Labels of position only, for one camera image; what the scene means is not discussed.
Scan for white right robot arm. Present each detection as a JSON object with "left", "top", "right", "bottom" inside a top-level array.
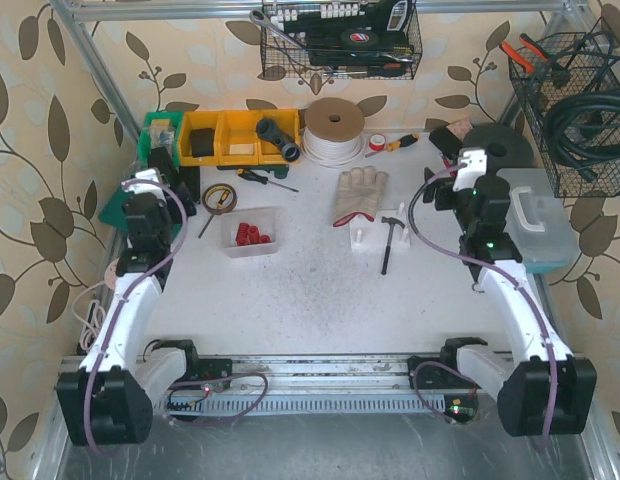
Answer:
[{"left": 429, "top": 175, "right": 597, "bottom": 437}]

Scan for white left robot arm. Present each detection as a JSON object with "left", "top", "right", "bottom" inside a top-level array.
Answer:
[{"left": 56, "top": 182, "right": 199, "bottom": 455}]

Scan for clear plastic spring box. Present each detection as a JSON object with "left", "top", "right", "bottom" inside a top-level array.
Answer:
[{"left": 220, "top": 207, "right": 282, "bottom": 259}]

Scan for clear blue storage box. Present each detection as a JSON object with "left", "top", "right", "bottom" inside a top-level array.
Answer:
[{"left": 497, "top": 168, "right": 579, "bottom": 274}]

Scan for pink round power strip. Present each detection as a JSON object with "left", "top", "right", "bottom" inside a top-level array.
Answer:
[{"left": 104, "top": 258, "right": 119, "bottom": 291}]

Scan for black round disc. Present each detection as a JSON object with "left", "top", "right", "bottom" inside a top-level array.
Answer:
[{"left": 463, "top": 123, "right": 534, "bottom": 173}]

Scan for black battery charger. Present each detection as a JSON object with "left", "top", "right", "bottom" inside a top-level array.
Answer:
[{"left": 147, "top": 147, "right": 179, "bottom": 187}]

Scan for black sanding block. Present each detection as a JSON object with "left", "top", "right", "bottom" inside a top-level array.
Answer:
[{"left": 429, "top": 126, "right": 463, "bottom": 160}]

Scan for small yellow black screwdriver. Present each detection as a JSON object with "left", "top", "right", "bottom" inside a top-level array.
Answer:
[{"left": 198, "top": 187, "right": 231, "bottom": 238}]

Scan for brown tape roll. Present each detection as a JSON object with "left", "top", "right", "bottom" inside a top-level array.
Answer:
[{"left": 202, "top": 183, "right": 238, "bottom": 215}]

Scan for green parts bin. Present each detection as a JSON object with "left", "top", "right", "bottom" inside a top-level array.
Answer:
[{"left": 137, "top": 111, "right": 184, "bottom": 166}]

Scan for yellow parts bin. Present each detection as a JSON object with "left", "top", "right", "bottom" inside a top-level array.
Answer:
[{"left": 176, "top": 109, "right": 301, "bottom": 167}]

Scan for black flathead screwdriver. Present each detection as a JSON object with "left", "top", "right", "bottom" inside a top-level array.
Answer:
[{"left": 237, "top": 169, "right": 298, "bottom": 193}]

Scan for white peg board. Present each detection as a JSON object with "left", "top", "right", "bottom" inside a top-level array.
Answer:
[{"left": 348, "top": 202, "right": 411, "bottom": 253}]

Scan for beige work glove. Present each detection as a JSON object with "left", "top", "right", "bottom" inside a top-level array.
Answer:
[{"left": 332, "top": 166, "right": 388, "bottom": 228}]

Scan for red white tape roll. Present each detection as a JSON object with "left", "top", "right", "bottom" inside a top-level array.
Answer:
[{"left": 369, "top": 133, "right": 386, "bottom": 152}]

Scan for grey pipe fitting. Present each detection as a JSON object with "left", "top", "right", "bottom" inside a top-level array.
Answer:
[{"left": 255, "top": 118, "right": 301, "bottom": 163}]

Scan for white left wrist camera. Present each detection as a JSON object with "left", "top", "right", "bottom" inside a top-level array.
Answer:
[{"left": 121, "top": 168, "right": 162, "bottom": 195}]

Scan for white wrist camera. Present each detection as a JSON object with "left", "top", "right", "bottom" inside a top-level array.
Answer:
[
  {"left": 121, "top": 168, "right": 162, "bottom": 195},
  {"left": 453, "top": 148, "right": 488, "bottom": 193}
]

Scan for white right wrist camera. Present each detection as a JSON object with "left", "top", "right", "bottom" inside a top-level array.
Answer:
[{"left": 453, "top": 148, "right": 488, "bottom": 193}]

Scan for black handled hammer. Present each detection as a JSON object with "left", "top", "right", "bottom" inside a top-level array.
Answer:
[{"left": 381, "top": 216, "right": 405, "bottom": 275}]

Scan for coiled black hose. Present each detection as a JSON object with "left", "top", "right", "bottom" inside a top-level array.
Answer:
[{"left": 544, "top": 88, "right": 620, "bottom": 171}]

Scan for orange handled pliers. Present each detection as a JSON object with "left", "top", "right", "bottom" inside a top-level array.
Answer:
[{"left": 499, "top": 33, "right": 549, "bottom": 75}]

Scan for black wire basket right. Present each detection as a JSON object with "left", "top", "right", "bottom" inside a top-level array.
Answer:
[{"left": 508, "top": 30, "right": 620, "bottom": 198}]

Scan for black wire basket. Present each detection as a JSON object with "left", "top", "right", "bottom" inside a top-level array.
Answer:
[
  {"left": 508, "top": 30, "right": 620, "bottom": 198},
  {"left": 250, "top": 1, "right": 422, "bottom": 85}
]

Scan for white cable spool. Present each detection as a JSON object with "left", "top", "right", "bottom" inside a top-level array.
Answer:
[{"left": 302, "top": 97, "right": 365, "bottom": 169}]

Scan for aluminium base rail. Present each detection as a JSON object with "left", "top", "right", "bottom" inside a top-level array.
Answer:
[{"left": 54, "top": 352, "right": 599, "bottom": 416}]

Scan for black wire basket centre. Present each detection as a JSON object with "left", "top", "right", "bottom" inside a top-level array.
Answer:
[{"left": 250, "top": 1, "right": 422, "bottom": 85}]

